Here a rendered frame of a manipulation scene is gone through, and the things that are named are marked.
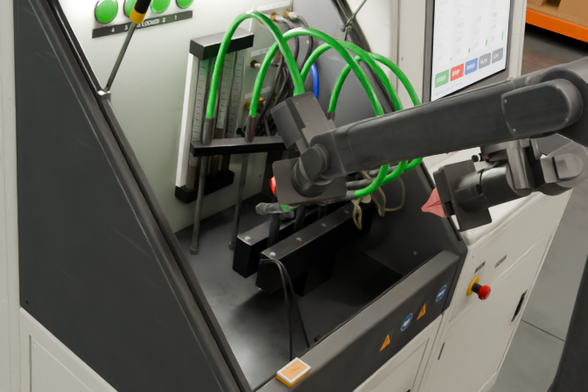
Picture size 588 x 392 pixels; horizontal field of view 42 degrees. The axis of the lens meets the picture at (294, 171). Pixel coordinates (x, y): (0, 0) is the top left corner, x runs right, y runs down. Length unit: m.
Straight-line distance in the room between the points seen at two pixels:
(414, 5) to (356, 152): 0.82
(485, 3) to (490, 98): 1.25
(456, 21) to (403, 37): 0.22
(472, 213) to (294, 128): 0.32
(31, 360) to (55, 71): 0.65
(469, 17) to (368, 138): 1.06
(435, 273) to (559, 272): 2.02
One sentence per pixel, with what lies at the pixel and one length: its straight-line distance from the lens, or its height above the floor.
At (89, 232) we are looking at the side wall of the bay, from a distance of 1.27.
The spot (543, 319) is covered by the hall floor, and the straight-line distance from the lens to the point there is 3.22.
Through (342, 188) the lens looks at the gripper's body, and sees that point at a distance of 1.12.
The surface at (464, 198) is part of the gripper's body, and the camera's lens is 1.14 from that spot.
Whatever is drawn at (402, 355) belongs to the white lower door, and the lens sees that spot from 1.62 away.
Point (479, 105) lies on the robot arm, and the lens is 0.74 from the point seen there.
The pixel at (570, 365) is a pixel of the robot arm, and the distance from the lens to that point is 0.79.
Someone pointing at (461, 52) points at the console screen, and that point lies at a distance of 1.90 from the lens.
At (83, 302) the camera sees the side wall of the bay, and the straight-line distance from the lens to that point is 1.37.
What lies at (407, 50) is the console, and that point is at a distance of 1.68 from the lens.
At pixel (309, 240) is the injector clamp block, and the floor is 0.98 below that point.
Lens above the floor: 1.82
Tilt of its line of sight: 29 degrees down
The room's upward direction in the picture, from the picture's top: 11 degrees clockwise
